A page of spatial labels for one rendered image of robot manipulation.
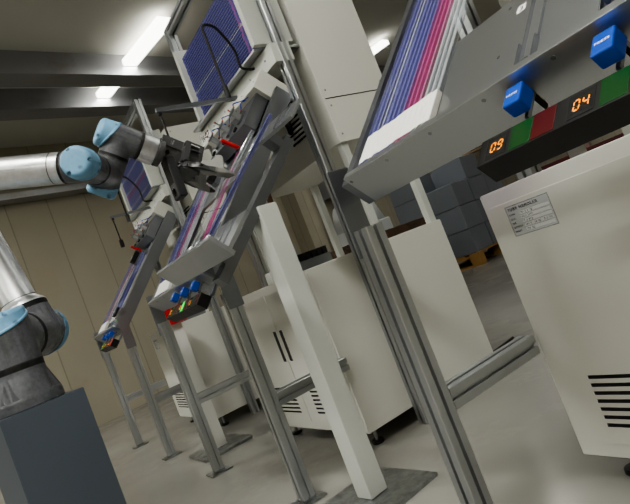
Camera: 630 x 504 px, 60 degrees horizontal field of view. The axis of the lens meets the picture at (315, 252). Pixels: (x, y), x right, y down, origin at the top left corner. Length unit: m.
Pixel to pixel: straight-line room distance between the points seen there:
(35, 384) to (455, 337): 1.39
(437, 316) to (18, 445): 1.37
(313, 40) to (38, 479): 1.62
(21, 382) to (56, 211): 4.86
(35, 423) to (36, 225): 4.79
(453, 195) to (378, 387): 4.88
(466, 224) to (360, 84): 4.54
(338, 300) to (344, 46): 0.97
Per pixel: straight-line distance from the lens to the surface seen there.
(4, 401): 1.39
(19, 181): 1.42
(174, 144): 1.53
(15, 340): 1.39
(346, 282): 1.82
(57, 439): 1.36
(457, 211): 6.56
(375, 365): 1.85
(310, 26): 2.16
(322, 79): 2.06
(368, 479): 1.51
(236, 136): 1.95
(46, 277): 5.92
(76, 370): 5.83
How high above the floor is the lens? 0.59
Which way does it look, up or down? 2 degrees up
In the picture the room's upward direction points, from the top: 21 degrees counter-clockwise
